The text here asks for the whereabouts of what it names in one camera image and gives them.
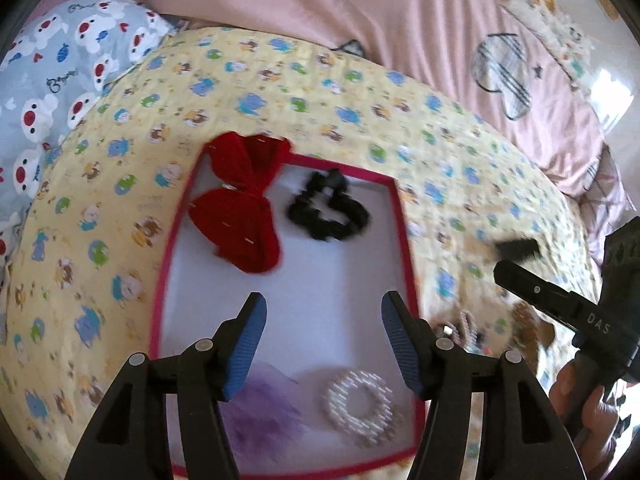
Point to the pink line-patterned cloth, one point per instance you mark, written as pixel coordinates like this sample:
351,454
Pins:
607,195

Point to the cream printed cloth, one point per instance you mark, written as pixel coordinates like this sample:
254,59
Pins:
545,10

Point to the purple organza scrunchie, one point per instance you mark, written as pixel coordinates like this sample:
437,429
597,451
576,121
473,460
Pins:
270,410

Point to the red box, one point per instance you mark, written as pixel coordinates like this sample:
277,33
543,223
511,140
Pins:
325,275

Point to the beige brown hair claw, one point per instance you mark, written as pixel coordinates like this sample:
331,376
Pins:
532,327

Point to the blue-grey printed pillow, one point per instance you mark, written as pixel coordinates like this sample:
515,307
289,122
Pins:
50,60

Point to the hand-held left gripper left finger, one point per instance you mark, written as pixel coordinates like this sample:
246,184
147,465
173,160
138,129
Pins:
245,347

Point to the person's right hand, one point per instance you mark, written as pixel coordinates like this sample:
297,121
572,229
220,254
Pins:
605,410

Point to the pink quilt with plaid hearts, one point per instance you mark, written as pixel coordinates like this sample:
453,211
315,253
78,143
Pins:
400,20

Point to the red fabric bow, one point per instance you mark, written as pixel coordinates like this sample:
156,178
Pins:
240,210

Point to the black scrunchie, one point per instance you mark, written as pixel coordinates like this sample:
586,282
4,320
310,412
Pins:
310,210

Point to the yellow bear-print blanket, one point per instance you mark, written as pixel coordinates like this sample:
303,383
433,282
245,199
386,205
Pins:
350,110

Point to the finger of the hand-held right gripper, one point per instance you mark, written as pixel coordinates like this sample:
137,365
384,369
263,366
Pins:
535,291

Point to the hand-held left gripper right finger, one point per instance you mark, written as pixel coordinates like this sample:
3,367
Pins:
400,347

